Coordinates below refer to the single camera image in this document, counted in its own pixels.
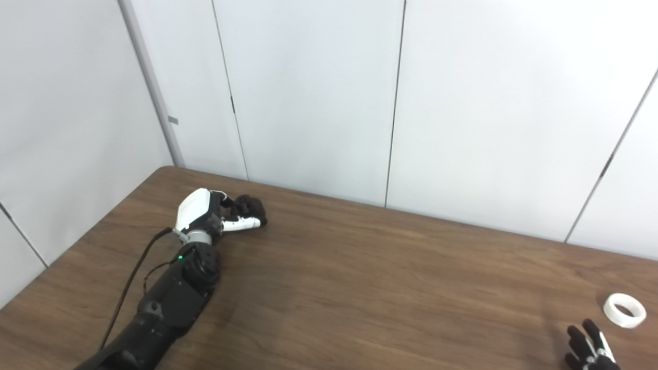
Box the white and black left hand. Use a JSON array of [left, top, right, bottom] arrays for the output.
[[174, 188, 268, 238]]

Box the white and black right hand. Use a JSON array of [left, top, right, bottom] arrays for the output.
[[564, 319, 621, 370]]

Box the white plastic ring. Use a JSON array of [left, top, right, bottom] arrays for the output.
[[603, 293, 647, 328]]

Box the round black plastic part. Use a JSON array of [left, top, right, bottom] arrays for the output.
[[234, 194, 268, 223]]

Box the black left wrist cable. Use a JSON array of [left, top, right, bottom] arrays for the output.
[[99, 227, 178, 350]]

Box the grey wall corner post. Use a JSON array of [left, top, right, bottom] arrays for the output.
[[118, 0, 186, 168]]

